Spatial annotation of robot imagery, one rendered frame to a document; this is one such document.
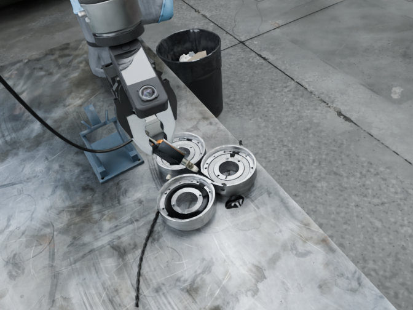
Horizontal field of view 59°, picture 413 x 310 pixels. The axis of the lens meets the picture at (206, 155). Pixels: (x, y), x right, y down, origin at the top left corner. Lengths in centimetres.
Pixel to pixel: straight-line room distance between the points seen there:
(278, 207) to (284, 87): 167
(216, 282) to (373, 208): 119
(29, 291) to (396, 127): 181
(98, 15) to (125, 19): 3
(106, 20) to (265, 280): 44
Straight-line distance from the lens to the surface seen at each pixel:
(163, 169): 72
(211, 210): 64
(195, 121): 85
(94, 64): 110
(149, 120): 82
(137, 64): 51
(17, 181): 90
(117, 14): 51
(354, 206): 170
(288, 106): 215
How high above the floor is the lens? 135
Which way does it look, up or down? 45 degrees down
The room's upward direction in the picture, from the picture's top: 11 degrees counter-clockwise
